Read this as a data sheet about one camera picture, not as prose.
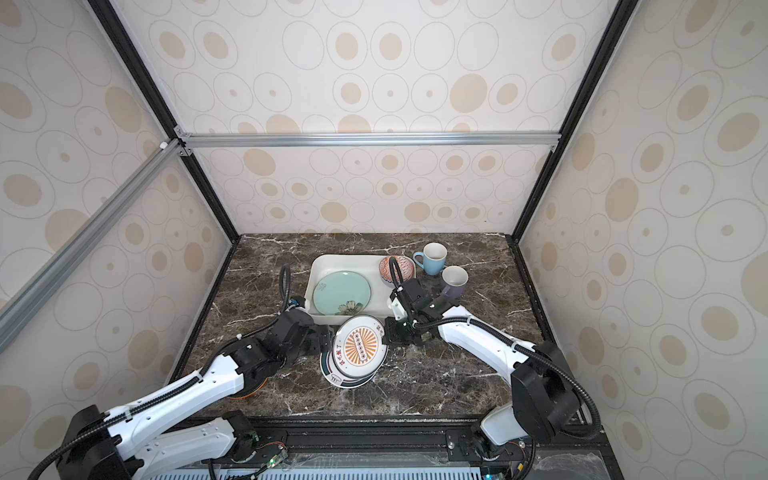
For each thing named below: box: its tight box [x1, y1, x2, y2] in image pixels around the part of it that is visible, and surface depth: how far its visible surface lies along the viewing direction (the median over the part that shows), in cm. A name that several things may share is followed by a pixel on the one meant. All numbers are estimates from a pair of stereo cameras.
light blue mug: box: [413, 242, 448, 276], surface depth 106 cm
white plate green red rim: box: [319, 347, 389, 388], surface depth 85 cm
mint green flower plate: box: [312, 270, 372, 316], surface depth 105 cm
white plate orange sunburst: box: [332, 314, 389, 378], surface depth 85 cm
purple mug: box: [442, 265, 469, 300], surface depth 100 cm
